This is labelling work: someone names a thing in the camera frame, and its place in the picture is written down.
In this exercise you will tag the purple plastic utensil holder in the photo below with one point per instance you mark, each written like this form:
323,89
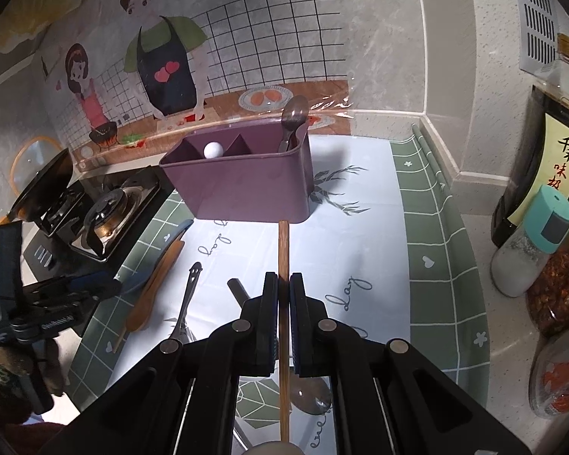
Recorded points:
237,189

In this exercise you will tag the white perforated range hood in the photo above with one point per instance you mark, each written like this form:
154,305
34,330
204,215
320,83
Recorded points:
536,14

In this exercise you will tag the chili sauce jar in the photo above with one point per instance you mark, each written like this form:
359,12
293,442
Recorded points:
562,294

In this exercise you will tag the person's left forearm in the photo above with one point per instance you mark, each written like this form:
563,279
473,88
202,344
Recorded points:
2,369

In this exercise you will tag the cartoon kitchen wall poster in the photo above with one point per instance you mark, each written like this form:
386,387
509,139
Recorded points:
265,33

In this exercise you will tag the gas stove burner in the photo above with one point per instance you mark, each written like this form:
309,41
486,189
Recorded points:
105,211

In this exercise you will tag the salt shaker with teal lid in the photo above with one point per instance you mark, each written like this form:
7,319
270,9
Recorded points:
526,256

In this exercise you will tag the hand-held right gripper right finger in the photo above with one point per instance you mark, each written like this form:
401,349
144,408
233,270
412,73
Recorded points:
297,327

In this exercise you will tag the dark soy sauce bottle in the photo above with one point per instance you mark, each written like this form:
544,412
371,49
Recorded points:
550,151

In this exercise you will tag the glass pot lid orange rim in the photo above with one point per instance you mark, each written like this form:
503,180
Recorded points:
42,185

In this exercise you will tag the green and white printed mat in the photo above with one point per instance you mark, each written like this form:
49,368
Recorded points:
360,199

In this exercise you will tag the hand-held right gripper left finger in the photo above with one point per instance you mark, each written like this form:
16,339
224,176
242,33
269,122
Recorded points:
270,327

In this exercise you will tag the wooden spatula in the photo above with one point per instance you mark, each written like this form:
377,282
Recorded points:
154,289

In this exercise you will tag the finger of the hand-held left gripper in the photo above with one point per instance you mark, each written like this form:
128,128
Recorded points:
95,286

